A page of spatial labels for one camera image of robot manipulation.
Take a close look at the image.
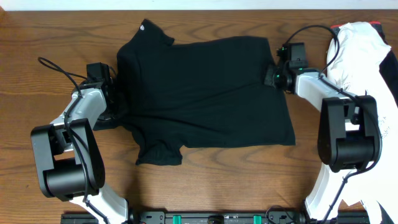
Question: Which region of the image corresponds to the black t-shirt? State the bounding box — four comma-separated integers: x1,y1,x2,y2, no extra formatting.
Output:
96,19,295,166

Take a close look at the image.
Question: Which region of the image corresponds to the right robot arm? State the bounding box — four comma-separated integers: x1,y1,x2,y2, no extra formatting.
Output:
264,65,382,223

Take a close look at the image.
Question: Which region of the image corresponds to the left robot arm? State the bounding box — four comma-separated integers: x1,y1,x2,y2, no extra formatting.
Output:
30,81,129,223

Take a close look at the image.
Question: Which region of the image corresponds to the white clothes pile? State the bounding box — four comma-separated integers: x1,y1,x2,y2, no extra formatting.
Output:
326,21,398,224

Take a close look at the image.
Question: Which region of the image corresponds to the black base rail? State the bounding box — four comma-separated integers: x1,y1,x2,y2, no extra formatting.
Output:
60,208,370,224

